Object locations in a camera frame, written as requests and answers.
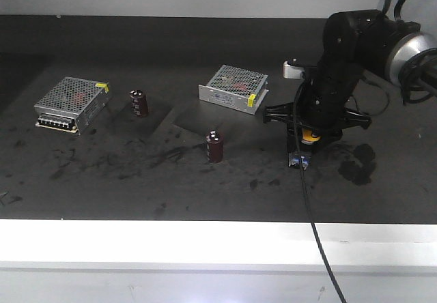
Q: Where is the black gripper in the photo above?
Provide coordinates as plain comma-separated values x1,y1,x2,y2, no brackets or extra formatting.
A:
263,54,371,154

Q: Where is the yellow mushroom push button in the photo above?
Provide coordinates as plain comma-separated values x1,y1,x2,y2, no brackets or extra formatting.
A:
287,128,320,170

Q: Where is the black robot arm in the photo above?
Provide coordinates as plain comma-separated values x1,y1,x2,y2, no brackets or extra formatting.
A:
263,10,436,157

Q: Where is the right mesh power supply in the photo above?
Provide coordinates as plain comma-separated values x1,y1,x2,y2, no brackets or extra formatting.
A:
198,65,268,115

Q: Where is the mesh power supply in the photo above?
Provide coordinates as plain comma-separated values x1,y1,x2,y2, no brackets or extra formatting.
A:
198,65,268,115
34,77,112,135

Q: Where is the front dark red capacitor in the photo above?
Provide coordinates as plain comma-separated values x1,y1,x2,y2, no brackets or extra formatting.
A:
206,130,224,163

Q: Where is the dark red capacitor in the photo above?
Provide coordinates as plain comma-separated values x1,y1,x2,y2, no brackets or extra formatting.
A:
130,89,149,117
206,130,224,163

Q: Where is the rear dark red capacitor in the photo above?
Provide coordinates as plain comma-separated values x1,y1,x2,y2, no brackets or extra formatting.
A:
130,89,149,117

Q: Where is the left mesh power supply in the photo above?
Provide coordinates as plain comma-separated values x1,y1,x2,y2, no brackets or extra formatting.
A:
34,77,112,135

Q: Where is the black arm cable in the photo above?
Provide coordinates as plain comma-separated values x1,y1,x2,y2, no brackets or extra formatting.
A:
292,77,348,303

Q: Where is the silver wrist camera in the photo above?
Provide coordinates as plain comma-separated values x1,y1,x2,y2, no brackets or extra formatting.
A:
283,58,305,80

